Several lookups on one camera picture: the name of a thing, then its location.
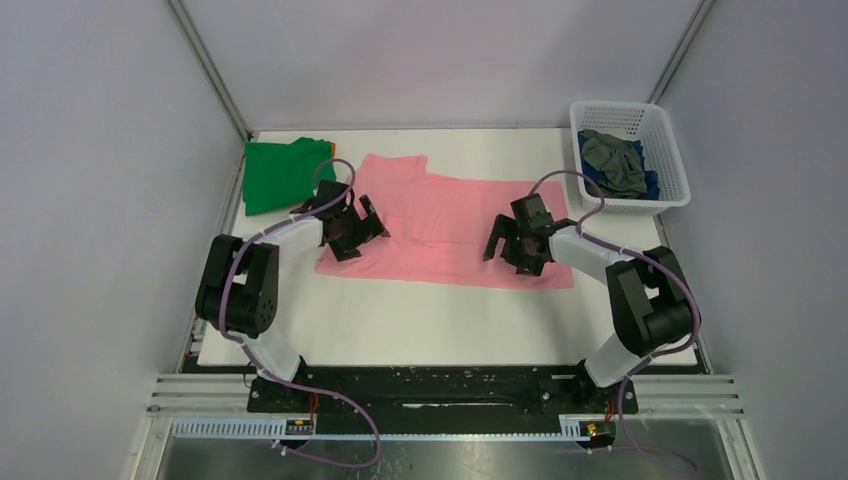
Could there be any folded green t-shirt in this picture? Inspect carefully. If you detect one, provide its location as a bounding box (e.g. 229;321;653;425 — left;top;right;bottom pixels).
242;137;332;216

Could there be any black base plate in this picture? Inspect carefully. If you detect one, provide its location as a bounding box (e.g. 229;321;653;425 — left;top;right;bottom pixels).
246;365;639;434

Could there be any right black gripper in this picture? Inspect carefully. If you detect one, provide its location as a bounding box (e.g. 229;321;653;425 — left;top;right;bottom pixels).
483;214;545;277

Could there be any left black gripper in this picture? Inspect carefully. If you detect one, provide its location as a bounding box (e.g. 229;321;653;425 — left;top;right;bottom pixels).
330;196;388;261

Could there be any white slotted cable duct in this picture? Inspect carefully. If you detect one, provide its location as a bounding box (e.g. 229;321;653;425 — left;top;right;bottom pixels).
170;415;592;442

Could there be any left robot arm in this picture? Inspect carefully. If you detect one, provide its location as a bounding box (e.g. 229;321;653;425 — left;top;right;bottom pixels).
194;180;390;411

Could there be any blue t-shirt in basket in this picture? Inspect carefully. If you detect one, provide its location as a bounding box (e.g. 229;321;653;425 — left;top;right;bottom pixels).
577;129;661;201

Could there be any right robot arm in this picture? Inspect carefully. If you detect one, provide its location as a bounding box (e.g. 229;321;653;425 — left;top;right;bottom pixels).
483;194;700;412

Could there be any pink t-shirt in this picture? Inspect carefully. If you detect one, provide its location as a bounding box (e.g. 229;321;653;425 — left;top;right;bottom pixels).
315;154;575;290

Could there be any white plastic basket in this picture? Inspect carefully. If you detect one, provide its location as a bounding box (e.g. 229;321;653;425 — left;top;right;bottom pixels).
569;100;691;216

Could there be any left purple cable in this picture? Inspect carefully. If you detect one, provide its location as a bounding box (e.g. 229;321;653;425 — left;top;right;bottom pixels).
217;157;384;470

